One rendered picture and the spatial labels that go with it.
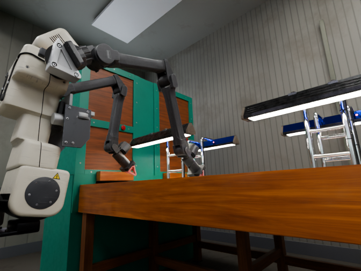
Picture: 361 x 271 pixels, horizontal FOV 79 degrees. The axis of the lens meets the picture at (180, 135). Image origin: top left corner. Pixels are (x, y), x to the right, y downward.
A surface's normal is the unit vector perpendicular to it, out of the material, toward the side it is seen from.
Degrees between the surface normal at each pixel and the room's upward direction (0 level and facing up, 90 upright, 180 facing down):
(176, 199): 90
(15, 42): 90
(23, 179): 90
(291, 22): 90
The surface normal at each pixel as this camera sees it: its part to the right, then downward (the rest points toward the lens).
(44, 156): 0.73, -0.18
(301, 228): -0.68, -0.14
